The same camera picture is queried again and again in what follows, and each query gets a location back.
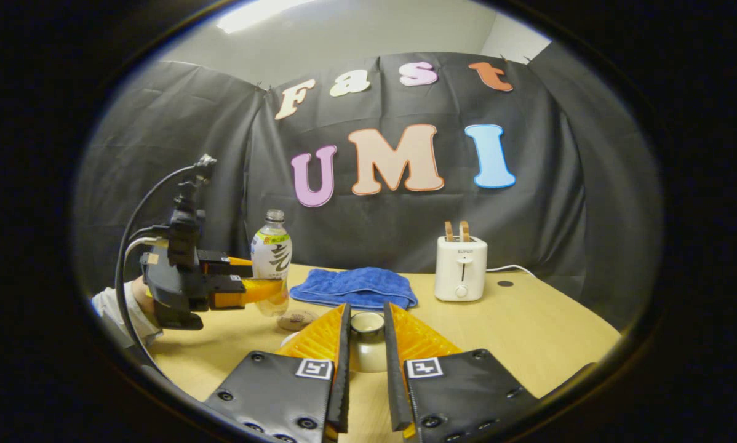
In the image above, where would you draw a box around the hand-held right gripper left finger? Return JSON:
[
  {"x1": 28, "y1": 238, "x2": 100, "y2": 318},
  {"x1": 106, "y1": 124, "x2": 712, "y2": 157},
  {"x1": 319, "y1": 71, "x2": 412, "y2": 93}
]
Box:
[{"x1": 202, "y1": 303, "x2": 352, "y2": 443}]

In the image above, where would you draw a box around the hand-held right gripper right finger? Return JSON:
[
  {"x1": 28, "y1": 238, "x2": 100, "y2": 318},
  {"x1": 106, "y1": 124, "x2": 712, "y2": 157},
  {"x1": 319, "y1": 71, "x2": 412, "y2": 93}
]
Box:
[{"x1": 383, "y1": 301, "x2": 538, "y2": 443}]

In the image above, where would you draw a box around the clear plastic water bottle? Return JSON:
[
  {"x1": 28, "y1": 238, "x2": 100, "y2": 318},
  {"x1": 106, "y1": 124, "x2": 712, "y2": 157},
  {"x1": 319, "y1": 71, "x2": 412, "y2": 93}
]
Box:
[{"x1": 250, "y1": 209, "x2": 293, "y2": 317}]

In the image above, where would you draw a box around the round cork coaster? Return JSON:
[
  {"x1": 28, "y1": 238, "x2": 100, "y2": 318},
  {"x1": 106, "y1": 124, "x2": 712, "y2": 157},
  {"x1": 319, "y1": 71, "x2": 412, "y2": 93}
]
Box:
[{"x1": 276, "y1": 309, "x2": 319, "y2": 332}]

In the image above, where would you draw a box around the blue towel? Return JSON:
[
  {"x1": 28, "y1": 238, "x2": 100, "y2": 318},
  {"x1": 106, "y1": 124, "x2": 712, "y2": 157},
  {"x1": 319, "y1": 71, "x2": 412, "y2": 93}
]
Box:
[{"x1": 289, "y1": 267, "x2": 418, "y2": 310}]

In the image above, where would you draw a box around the white toaster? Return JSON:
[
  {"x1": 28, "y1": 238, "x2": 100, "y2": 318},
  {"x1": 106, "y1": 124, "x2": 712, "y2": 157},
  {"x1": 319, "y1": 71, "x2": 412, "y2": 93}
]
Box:
[{"x1": 434, "y1": 236, "x2": 488, "y2": 302}]

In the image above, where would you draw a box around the black backdrop cloth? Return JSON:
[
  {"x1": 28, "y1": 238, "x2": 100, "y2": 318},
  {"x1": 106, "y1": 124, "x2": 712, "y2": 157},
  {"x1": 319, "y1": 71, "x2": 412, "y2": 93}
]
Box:
[{"x1": 73, "y1": 52, "x2": 661, "y2": 330}]

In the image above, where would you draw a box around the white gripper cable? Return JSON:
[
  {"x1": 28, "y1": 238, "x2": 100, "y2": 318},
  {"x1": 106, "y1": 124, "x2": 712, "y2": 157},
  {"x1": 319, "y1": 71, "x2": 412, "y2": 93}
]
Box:
[{"x1": 124, "y1": 236, "x2": 169, "y2": 259}]

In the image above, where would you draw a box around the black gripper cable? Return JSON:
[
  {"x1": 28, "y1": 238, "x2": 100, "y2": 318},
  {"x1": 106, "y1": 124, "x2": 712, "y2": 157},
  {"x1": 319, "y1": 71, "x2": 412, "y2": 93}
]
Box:
[{"x1": 115, "y1": 163, "x2": 200, "y2": 364}]

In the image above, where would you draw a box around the white toaster cable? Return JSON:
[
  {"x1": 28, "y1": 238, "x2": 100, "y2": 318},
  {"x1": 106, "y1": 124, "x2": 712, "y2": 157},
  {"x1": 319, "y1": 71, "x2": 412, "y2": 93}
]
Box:
[{"x1": 487, "y1": 265, "x2": 536, "y2": 279}]

